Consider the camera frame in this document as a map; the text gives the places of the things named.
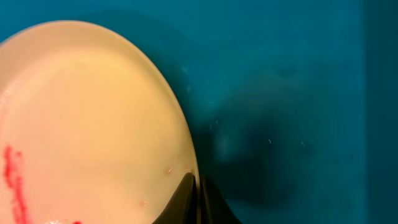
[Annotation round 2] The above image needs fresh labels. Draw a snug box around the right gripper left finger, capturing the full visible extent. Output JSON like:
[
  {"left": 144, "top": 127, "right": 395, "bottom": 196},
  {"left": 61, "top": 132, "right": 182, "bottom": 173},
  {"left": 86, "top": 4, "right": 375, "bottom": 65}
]
[{"left": 153, "top": 172, "right": 197, "bottom": 224}]

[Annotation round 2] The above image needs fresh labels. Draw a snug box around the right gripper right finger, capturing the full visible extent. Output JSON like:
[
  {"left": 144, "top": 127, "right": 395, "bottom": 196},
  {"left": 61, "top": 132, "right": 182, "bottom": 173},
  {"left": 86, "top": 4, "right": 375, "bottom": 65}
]
[{"left": 200, "top": 177, "right": 242, "bottom": 224}]

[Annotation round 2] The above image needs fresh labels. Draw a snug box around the yellow-green plate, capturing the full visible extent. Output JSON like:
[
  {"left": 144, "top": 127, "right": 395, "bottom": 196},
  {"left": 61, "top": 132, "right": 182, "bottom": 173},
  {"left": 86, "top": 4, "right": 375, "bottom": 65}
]
[{"left": 1, "top": 21, "right": 198, "bottom": 223}]

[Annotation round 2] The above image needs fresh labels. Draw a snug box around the teal plastic tray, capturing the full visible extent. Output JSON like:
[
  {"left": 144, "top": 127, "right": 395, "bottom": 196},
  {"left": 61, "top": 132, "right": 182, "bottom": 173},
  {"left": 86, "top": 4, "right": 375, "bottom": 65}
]
[{"left": 1, "top": 0, "right": 397, "bottom": 223}]

